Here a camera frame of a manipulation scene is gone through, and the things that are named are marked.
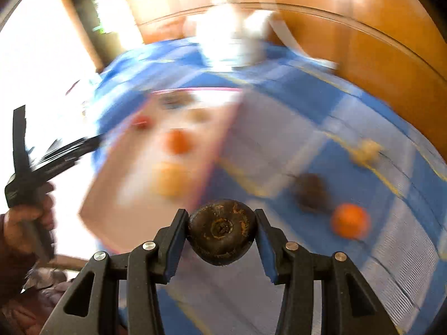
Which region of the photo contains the small red tomato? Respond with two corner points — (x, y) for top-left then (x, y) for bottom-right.
(131, 114), (153, 129)

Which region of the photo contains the yellow fruit piece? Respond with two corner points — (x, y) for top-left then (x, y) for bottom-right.
(151, 161), (191, 200)

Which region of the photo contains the orange tangerine with stem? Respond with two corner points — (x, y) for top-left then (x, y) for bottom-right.
(166, 129), (193, 155)

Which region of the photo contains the dark brown passion fruit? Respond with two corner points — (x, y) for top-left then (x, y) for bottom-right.
(292, 173), (332, 215)

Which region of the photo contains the cut pale fruit dark skin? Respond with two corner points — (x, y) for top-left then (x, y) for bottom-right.
(158, 90), (196, 109)

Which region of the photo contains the person left hand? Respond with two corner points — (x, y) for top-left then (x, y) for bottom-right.
(2, 182), (57, 256)

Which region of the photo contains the white pink-rimmed tray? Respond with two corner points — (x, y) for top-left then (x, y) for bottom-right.
(80, 87), (244, 253)

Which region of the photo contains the blue plaid tablecloth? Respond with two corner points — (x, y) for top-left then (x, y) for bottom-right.
(93, 39), (446, 334)

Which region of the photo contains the wooden door with glass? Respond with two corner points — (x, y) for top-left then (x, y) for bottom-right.
(61, 0), (143, 73)

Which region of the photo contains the white ceramic electric kettle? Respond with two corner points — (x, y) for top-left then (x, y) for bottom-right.
(183, 0), (275, 73)

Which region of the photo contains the white kettle power cord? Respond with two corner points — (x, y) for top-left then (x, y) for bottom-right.
(223, 0), (339, 71)

